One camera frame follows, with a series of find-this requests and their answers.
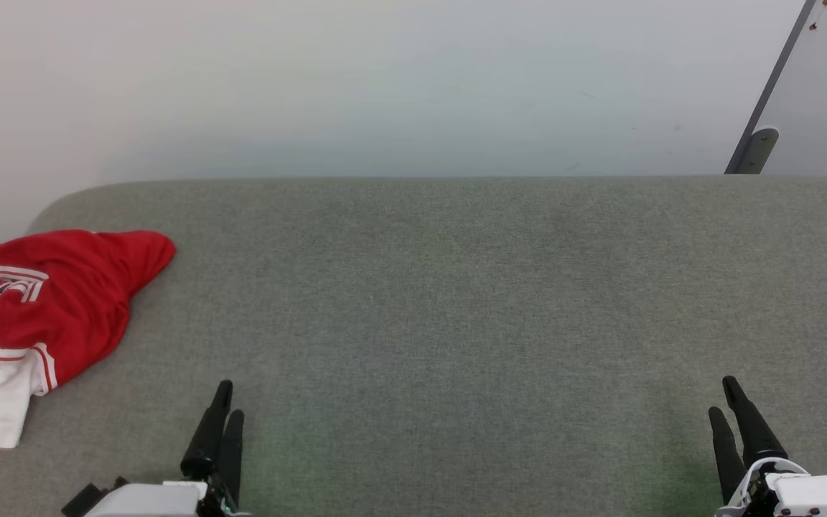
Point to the red and white shirt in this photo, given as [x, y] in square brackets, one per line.
[69, 301]

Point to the grey fabric sofa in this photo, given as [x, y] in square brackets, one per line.
[456, 323]

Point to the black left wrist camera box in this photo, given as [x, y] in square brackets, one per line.
[83, 500]

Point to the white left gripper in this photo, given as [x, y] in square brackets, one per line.
[155, 500]

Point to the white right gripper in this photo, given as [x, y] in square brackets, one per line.
[808, 495]

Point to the grey metal bar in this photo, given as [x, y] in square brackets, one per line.
[765, 100]

